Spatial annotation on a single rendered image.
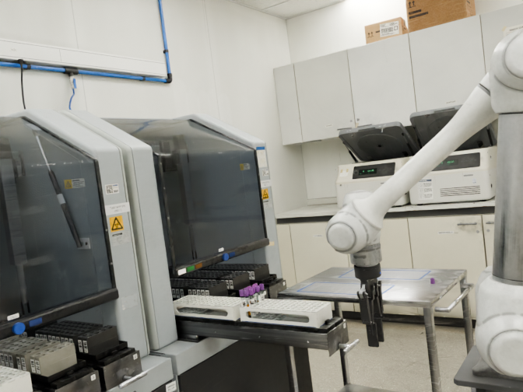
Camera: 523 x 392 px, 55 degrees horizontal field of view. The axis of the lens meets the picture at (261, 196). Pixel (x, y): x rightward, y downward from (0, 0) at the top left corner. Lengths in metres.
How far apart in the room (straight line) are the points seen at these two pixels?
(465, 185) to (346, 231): 2.55
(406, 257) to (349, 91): 1.43
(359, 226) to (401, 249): 2.68
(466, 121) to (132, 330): 1.18
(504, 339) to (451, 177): 2.62
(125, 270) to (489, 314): 1.08
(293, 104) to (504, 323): 3.57
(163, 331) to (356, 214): 0.87
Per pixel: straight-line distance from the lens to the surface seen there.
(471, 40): 4.04
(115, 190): 1.68
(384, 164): 3.93
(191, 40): 3.85
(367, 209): 1.27
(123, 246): 1.69
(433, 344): 1.77
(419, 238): 3.86
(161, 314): 1.82
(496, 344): 1.21
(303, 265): 4.31
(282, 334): 1.61
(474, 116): 1.38
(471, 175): 3.72
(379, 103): 4.19
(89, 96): 3.11
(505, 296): 1.23
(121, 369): 1.61
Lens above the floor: 1.31
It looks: 3 degrees down
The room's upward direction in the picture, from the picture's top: 7 degrees counter-clockwise
